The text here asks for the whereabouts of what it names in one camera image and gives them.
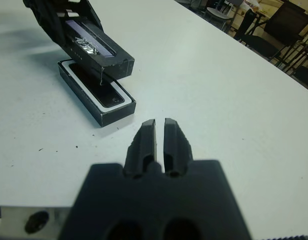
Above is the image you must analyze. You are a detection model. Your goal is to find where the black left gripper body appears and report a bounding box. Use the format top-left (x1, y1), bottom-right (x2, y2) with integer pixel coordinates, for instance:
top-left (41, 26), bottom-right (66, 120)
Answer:
top-left (52, 0), bottom-right (85, 19)

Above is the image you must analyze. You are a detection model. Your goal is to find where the black mesh office chair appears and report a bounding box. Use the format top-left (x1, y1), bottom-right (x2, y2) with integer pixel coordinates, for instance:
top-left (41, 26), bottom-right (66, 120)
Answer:
top-left (240, 3), bottom-right (308, 65)
top-left (290, 41), bottom-right (308, 87)

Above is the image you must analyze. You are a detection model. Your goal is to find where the black box lid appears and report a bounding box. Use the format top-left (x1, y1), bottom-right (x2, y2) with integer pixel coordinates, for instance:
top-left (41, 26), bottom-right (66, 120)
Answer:
top-left (59, 18), bottom-right (135, 78)

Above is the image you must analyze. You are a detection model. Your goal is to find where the grey plastic chair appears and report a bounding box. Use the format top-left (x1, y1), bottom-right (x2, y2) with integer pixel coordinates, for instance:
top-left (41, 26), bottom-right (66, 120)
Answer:
top-left (203, 0), bottom-right (237, 29)

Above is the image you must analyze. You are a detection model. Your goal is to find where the black folded chair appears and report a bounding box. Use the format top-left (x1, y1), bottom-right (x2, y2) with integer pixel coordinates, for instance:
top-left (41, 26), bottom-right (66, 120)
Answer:
top-left (235, 8), bottom-right (260, 44)

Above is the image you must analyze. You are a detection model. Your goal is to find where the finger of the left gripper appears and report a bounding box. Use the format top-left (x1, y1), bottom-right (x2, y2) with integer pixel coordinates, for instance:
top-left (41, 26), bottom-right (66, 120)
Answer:
top-left (28, 0), bottom-right (68, 48)
top-left (79, 0), bottom-right (105, 33)

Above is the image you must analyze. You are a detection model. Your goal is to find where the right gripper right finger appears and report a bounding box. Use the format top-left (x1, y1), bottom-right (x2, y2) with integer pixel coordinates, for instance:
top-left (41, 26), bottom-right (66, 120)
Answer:
top-left (162, 117), bottom-right (195, 178)

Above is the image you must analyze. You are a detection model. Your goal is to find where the black box base white insert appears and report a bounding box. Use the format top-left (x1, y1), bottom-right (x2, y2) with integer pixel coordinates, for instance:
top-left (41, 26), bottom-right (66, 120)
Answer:
top-left (57, 58), bottom-right (137, 128)

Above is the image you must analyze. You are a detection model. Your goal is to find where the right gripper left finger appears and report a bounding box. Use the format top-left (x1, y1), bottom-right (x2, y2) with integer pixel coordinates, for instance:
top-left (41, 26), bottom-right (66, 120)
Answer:
top-left (123, 118), bottom-right (158, 177)

